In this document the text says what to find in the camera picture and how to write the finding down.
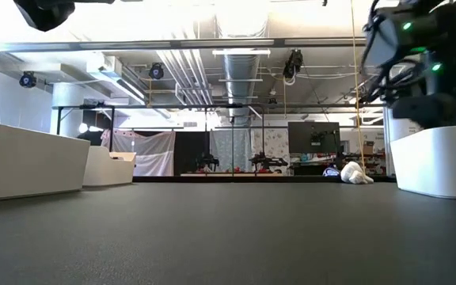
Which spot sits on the floral hanging cloth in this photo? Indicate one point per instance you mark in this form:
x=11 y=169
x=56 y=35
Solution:
x=271 y=140

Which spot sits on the large white garlic bulb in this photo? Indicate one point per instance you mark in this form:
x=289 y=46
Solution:
x=354 y=173

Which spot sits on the background black robot arm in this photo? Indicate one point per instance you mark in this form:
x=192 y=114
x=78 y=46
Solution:
x=267 y=161
x=208 y=161

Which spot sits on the black hanging ceiling device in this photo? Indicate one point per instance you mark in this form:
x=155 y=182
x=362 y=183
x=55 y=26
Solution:
x=293 y=63

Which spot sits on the silver overhead frame beam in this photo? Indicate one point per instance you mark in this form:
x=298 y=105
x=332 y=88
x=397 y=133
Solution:
x=212 y=43

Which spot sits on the silver ventilation duct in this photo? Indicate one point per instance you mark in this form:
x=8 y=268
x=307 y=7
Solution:
x=240 y=79

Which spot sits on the white plastic bin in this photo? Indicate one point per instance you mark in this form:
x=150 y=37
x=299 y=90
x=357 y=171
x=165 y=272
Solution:
x=26 y=162
x=107 y=168
x=438 y=162

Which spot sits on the white hanging cloth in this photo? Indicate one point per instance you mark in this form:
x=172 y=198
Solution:
x=153 y=154

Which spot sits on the black monitor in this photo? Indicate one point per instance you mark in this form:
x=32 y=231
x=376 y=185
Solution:
x=313 y=136

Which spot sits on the cardboard box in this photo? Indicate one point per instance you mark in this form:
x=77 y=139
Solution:
x=368 y=147

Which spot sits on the blue and white object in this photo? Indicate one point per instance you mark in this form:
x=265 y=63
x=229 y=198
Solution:
x=331 y=172

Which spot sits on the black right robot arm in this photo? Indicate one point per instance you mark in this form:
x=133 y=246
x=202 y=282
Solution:
x=445 y=47

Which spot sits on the grey patterned hanging cloth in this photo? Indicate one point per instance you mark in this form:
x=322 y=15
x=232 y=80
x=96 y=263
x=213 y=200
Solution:
x=224 y=142

